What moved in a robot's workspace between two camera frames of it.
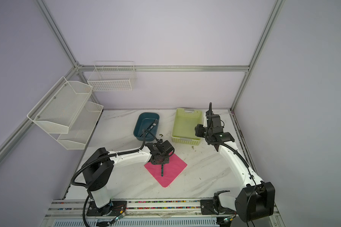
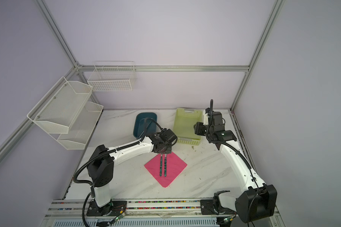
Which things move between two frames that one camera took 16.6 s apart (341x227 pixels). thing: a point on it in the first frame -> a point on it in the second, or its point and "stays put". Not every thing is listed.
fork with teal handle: [154, 124] -> [165, 161]
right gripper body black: [200, 131] stays put
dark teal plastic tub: [144, 120] stays put
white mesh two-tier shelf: [65, 108] stays put
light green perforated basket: [184, 121] stays put
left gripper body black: [164, 160] -> [167, 150]
